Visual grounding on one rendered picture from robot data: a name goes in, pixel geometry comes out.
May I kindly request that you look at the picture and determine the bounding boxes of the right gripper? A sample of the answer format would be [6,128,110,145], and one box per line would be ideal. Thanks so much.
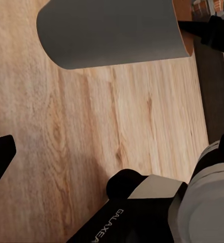
[178,16,224,52]

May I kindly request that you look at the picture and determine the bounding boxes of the trash can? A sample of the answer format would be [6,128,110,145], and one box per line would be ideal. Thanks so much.
[36,0,194,70]

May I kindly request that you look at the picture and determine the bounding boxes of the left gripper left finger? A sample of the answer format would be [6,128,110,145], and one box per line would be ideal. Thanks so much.
[0,135,16,179]

